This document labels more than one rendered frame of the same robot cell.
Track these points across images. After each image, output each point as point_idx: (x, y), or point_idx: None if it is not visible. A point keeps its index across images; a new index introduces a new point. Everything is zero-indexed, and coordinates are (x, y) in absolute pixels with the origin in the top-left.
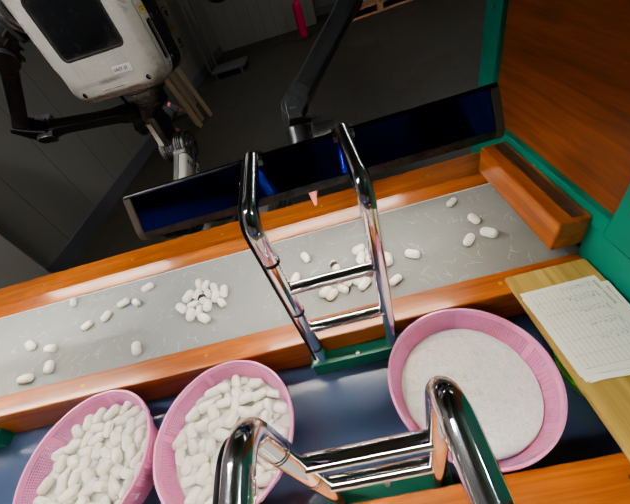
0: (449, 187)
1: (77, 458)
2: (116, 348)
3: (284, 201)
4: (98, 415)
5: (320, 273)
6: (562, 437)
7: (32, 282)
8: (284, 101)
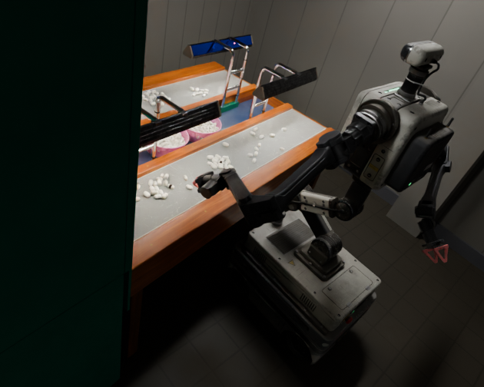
0: (134, 242)
1: (207, 124)
2: (235, 143)
3: (316, 324)
4: (213, 130)
5: (176, 184)
6: None
7: (316, 147)
8: (232, 169)
